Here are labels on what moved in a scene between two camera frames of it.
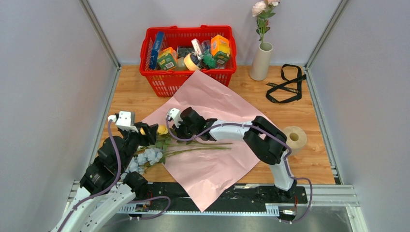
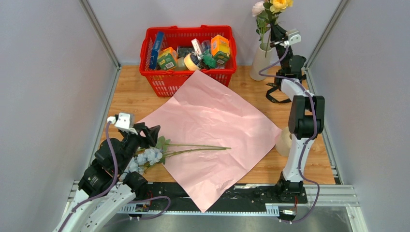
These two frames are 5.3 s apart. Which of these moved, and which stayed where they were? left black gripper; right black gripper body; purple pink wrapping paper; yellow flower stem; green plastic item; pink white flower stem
Moved: right black gripper body; yellow flower stem
Stayed: green plastic item; pink white flower stem; left black gripper; purple pink wrapping paper
